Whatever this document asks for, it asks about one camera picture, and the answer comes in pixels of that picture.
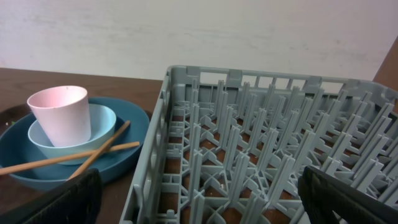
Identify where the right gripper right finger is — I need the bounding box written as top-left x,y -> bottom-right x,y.
298,166 -> 397,224

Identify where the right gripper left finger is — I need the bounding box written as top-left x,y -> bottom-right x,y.
1,169 -> 103,224

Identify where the wooden chopstick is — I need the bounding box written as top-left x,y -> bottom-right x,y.
68,121 -> 131,180

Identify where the wooden chopstick diagonal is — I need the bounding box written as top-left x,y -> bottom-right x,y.
1,141 -> 140,175

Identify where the grey dishwasher rack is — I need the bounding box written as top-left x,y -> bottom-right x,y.
120,65 -> 397,223

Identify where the brown serving tray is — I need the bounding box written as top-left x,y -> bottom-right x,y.
1,98 -> 150,223

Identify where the light blue bowl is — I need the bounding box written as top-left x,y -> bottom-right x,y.
27,104 -> 117,159

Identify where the pink cup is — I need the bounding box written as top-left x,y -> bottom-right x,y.
27,85 -> 91,147

